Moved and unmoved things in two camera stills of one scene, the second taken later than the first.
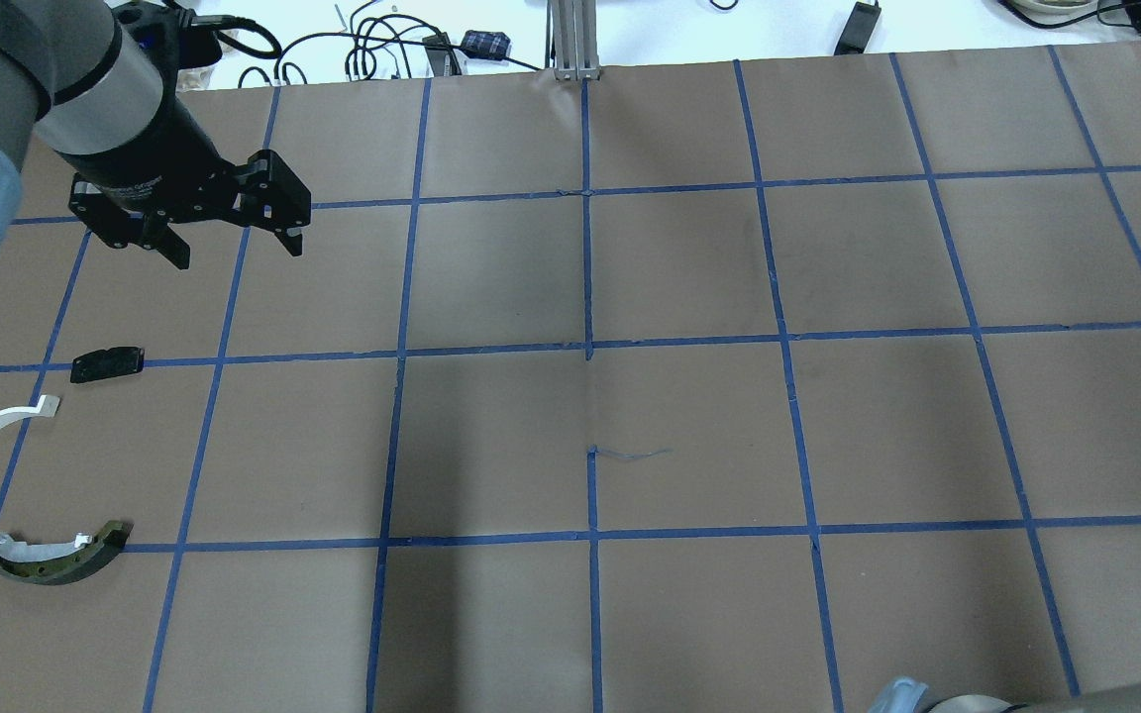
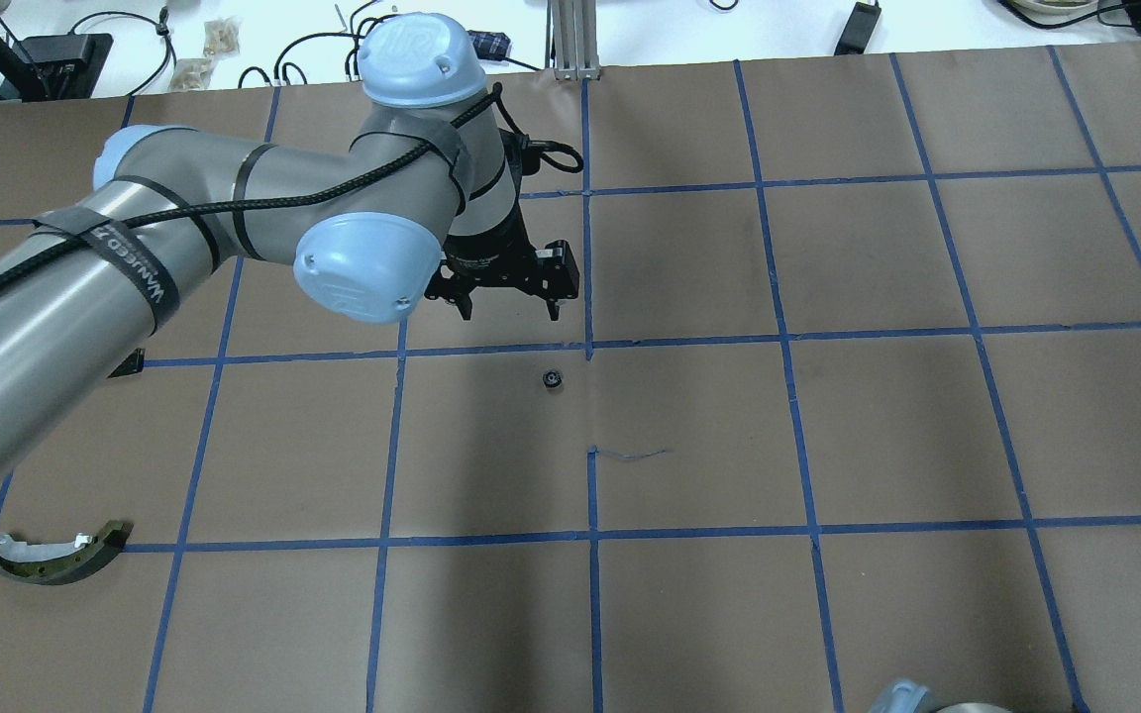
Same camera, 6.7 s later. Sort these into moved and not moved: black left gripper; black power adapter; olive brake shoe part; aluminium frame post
Moved: black left gripper
Not moved: olive brake shoe part; black power adapter; aluminium frame post
